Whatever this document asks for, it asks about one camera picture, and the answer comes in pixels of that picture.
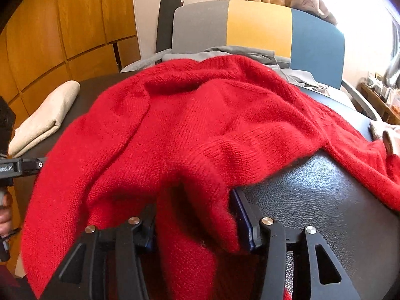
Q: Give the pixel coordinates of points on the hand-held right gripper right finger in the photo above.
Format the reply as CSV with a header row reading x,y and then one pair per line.
x,y
242,218

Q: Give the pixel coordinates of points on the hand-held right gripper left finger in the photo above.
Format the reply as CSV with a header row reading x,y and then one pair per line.
x,y
137,228

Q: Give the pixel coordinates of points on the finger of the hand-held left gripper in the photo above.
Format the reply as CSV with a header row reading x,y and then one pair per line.
x,y
31,165

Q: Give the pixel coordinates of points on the red knit sweater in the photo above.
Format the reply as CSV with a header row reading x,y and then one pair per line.
x,y
203,125

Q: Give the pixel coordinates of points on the pink knit sweater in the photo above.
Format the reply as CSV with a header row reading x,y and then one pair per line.
x,y
386,134

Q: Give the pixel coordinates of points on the person's left hand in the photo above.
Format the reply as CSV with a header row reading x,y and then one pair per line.
x,y
6,218

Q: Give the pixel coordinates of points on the cream folded sweater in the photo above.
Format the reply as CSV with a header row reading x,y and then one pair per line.
x,y
47,115

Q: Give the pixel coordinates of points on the orange wooden wardrobe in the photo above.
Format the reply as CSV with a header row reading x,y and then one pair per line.
x,y
62,22

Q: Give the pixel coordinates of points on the grey garment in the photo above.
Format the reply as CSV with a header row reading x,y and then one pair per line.
x,y
281,62

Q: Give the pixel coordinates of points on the wooden desk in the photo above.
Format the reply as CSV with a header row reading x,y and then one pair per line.
x,y
381,103

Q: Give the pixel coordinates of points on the assorted desk clutter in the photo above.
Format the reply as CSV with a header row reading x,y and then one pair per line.
x,y
379,86

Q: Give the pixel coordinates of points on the grey yellow blue armchair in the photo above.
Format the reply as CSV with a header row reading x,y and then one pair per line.
x,y
256,25

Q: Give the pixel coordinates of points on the silver foil sheet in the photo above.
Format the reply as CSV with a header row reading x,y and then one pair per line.
x,y
393,68

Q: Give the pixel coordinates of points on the window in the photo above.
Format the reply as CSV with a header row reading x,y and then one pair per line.
x,y
368,15

